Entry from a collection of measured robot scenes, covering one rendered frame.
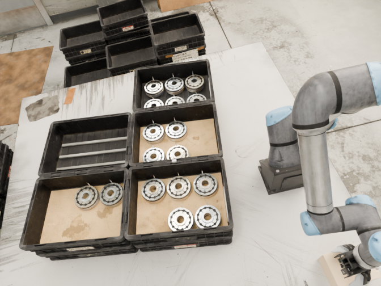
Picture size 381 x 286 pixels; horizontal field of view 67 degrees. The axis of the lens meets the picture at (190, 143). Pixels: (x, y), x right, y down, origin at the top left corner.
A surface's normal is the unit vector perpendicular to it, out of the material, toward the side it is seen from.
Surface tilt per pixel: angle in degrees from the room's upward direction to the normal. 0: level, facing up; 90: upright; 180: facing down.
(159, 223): 0
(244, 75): 0
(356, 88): 41
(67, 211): 0
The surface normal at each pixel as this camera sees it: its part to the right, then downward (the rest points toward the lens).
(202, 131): -0.11, -0.54
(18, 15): 0.22, 0.80
